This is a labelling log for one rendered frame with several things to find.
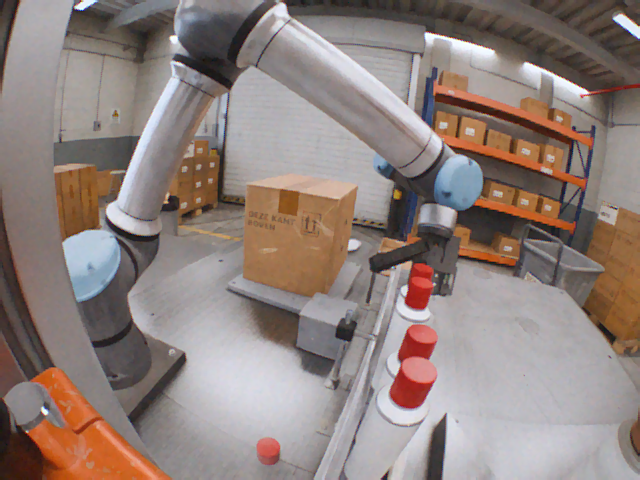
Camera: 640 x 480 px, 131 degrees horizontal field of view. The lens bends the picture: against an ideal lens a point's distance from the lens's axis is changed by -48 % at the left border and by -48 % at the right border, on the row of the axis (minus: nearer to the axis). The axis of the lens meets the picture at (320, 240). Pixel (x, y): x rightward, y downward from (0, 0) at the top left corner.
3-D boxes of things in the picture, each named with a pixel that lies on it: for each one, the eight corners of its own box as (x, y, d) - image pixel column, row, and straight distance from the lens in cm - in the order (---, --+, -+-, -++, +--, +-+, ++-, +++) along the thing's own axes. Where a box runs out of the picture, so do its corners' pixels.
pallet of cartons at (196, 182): (177, 227, 393) (177, 140, 373) (135, 218, 449) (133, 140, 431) (219, 207, 489) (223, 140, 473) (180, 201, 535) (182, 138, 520)
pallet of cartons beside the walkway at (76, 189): (104, 235, 391) (99, 164, 373) (53, 259, 353) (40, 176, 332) (63, 222, 490) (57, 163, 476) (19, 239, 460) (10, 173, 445)
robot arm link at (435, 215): (422, 200, 53) (418, 214, 61) (418, 223, 51) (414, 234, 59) (461, 209, 54) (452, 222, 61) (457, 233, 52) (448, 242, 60)
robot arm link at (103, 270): (58, 334, 52) (31, 257, 46) (92, 291, 60) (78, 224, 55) (116, 347, 45) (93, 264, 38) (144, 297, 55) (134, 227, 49)
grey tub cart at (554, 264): (535, 310, 345) (567, 229, 323) (572, 343, 320) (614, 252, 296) (481, 316, 279) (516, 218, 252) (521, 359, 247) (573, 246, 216)
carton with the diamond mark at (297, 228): (323, 301, 73) (339, 198, 63) (242, 278, 80) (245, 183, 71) (346, 259, 99) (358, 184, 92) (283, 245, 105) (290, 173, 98)
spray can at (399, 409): (377, 492, 40) (449, 398, 23) (337, 481, 39) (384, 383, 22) (386, 460, 42) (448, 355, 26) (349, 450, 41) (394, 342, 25)
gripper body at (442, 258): (450, 299, 50) (464, 233, 53) (404, 287, 49) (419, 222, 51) (442, 299, 58) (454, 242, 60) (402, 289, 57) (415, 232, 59)
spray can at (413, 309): (397, 400, 48) (441, 295, 36) (367, 392, 48) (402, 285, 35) (401, 379, 52) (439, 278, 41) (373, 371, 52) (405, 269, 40)
